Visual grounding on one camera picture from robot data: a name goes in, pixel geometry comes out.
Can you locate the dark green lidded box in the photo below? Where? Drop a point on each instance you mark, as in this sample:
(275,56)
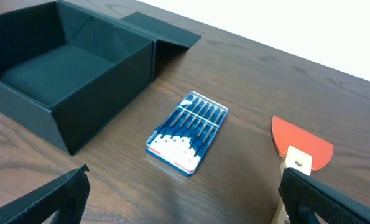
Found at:
(66,71)

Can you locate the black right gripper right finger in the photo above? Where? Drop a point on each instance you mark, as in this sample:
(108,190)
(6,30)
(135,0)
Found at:
(306,200)

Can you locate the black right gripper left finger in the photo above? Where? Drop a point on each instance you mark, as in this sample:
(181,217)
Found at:
(64,199)

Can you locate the orange scraper wooden handle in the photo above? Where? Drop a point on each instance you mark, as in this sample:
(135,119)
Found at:
(298,148)

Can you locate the blue precision screwdriver case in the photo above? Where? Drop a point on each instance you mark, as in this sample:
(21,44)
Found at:
(182,140)

